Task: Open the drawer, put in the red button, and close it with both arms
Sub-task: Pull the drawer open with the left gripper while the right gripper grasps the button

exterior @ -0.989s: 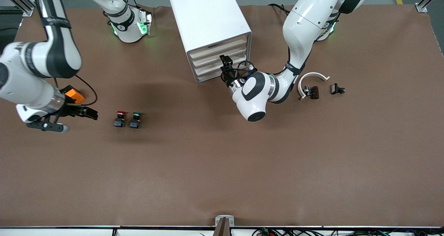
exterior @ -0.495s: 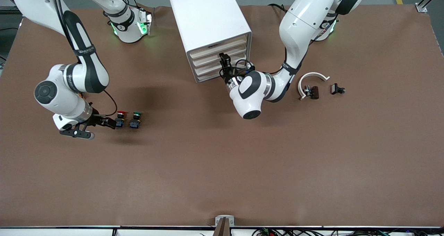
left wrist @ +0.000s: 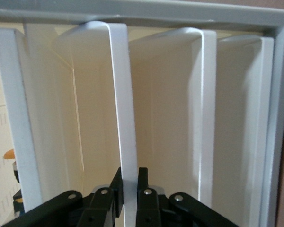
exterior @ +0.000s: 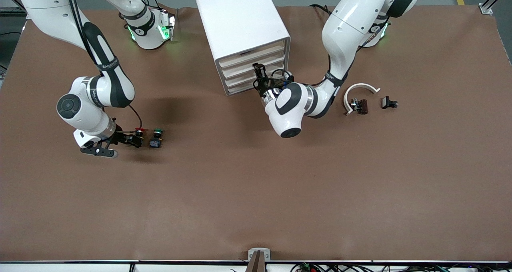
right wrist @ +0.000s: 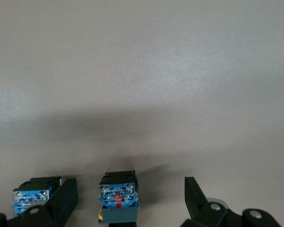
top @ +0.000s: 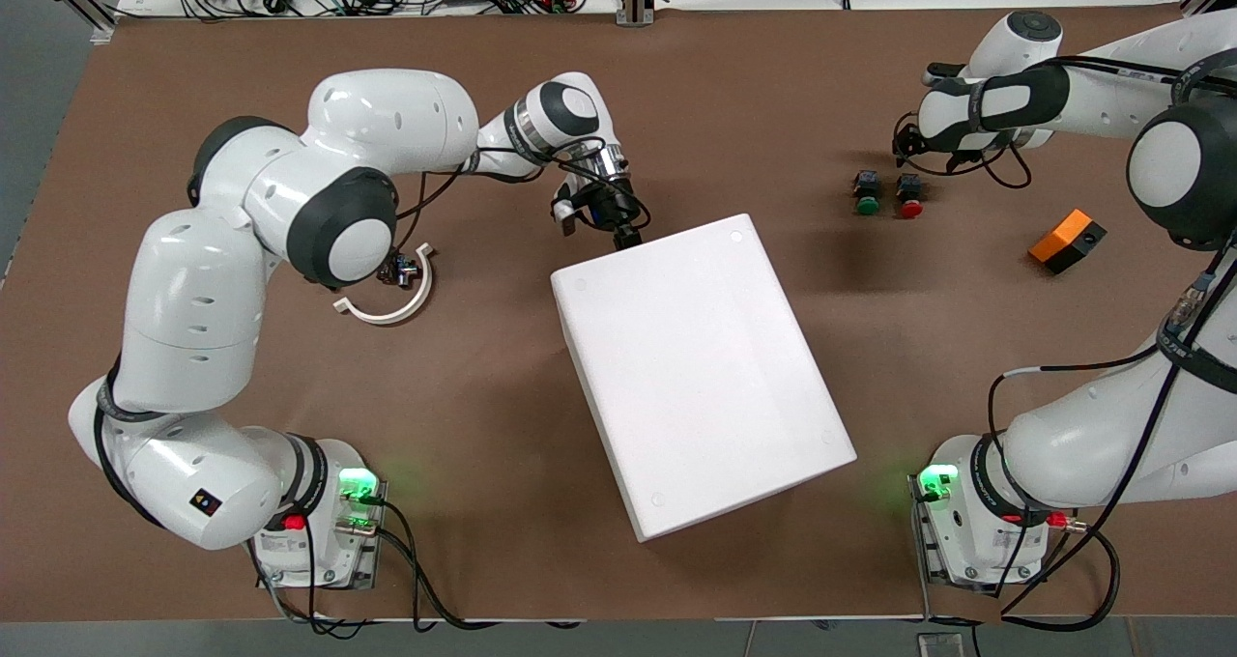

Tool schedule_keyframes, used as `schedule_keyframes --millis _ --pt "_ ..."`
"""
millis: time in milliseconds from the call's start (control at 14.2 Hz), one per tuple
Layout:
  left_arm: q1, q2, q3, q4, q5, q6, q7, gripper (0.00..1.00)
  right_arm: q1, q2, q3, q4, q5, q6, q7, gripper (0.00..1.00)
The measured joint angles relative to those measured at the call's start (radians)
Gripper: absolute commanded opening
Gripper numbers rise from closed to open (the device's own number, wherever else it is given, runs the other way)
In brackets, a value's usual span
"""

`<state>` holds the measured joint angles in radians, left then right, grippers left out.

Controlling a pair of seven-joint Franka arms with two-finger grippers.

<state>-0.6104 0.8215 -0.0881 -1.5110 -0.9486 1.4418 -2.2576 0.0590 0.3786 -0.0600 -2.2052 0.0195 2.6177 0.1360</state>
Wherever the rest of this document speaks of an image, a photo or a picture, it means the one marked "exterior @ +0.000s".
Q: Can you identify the red push button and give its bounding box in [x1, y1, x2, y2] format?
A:
[134, 127, 148, 148]

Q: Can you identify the green push button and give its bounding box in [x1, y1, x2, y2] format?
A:
[149, 128, 164, 148]

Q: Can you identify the white curved plastic part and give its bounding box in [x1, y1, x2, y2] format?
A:
[343, 83, 381, 116]

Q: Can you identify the small brown component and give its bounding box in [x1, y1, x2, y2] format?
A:
[350, 98, 368, 115]

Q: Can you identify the brown table mat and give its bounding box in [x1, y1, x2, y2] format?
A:
[0, 5, 512, 262]

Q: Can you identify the dark tapered pole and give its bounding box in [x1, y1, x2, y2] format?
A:
[245, 251, 266, 272]

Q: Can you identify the black arm base cable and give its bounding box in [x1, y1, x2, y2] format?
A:
[310, 3, 332, 16]

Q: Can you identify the grey metal bracket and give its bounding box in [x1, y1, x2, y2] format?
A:
[248, 248, 271, 262]

